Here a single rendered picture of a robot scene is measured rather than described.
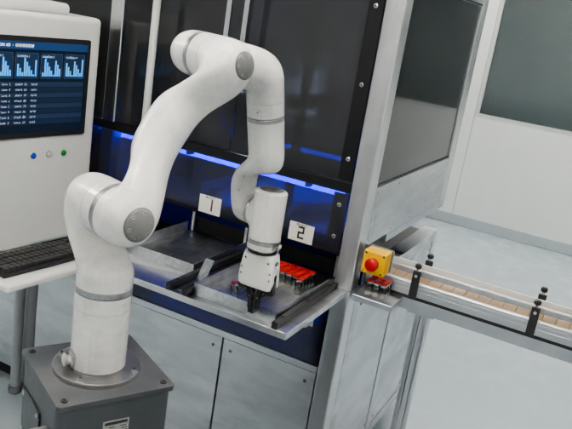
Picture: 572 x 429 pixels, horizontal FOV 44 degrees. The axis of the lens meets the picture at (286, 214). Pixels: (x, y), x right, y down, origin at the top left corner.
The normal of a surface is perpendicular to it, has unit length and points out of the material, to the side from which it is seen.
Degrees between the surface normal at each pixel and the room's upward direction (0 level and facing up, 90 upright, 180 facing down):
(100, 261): 30
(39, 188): 90
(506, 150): 90
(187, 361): 90
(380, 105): 90
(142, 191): 60
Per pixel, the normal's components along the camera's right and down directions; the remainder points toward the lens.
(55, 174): 0.83, 0.27
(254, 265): -0.49, 0.18
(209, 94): 0.24, 0.74
